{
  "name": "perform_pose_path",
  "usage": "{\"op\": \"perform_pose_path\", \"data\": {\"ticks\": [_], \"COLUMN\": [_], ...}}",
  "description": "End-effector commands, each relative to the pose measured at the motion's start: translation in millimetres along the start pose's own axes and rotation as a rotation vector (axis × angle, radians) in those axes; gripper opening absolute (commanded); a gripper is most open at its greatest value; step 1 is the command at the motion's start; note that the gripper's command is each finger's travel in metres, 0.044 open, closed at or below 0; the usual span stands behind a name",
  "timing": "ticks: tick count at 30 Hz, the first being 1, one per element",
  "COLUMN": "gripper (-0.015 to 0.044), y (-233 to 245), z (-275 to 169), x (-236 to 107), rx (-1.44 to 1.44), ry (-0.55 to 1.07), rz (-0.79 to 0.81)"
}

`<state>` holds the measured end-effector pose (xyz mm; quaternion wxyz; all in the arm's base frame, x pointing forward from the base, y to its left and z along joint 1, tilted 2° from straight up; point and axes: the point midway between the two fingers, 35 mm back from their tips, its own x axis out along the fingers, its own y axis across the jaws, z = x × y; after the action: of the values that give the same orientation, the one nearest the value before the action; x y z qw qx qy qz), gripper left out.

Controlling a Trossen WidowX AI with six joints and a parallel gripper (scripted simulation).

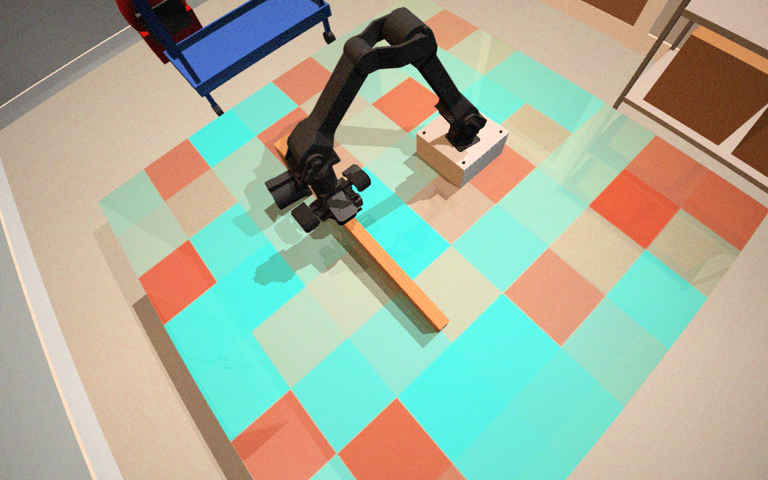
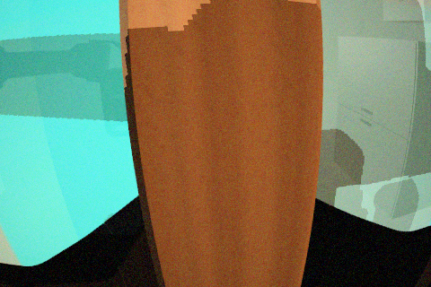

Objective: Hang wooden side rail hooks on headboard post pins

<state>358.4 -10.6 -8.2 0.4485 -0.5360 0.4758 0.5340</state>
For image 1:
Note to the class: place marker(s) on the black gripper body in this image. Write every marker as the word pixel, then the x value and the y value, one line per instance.
pixel 306 217

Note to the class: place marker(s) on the wooden post with slot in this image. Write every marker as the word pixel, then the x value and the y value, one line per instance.
pixel 281 147

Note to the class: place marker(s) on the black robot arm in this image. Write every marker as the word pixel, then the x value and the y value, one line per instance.
pixel 310 155

